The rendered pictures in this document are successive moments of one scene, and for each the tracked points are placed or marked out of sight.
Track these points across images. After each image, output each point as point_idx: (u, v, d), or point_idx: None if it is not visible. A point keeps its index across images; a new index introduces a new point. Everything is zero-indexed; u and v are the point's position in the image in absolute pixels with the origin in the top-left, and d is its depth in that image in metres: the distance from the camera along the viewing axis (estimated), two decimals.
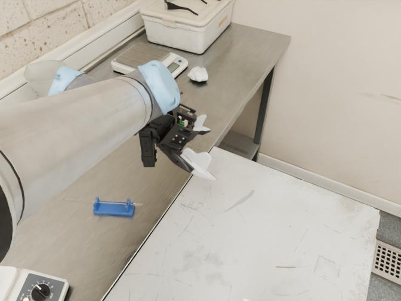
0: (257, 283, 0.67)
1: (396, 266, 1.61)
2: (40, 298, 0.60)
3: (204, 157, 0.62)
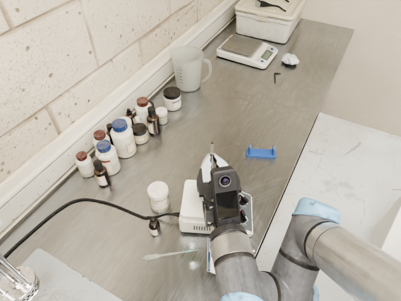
0: (382, 199, 0.94)
1: None
2: (242, 202, 0.87)
3: None
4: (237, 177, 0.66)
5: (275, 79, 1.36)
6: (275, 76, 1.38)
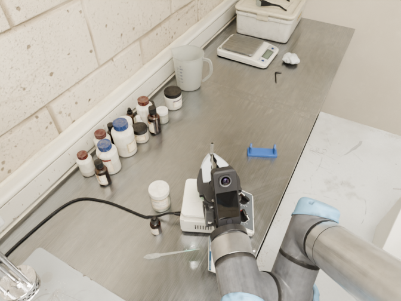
0: (383, 198, 0.94)
1: None
2: (243, 202, 0.87)
3: None
4: (237, 177, 0.66)
5: (275, 79, 1.36)
6: (275, 76, 1.38)
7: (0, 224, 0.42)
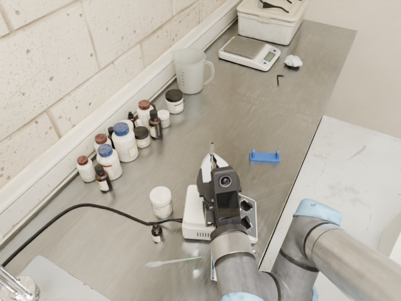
0: (388, 204, 0.93)
1: None
2: (246, 208, 0.86)
3: None
4: (237, 177, 0.66)
5: (278, 82, 1.35)
6: (278, 79, 1.37)
7: None
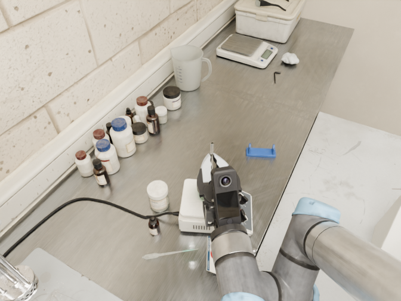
0: (382, 198, 0.94)
1: None
2: (242, 202, 0.87)
3: None
4: (237, 177, 0.66)
5: (275, 79, 1.36)
6: (275, 76, 1.38)
7: None
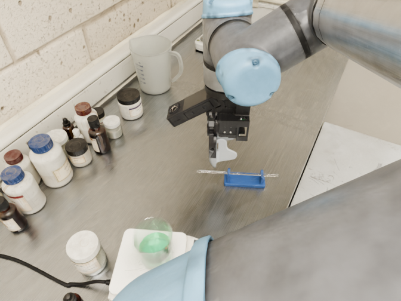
0: None
1: None
2: None
3: (231, 155, 0.66)
4: None
5: None
6: None
7: None
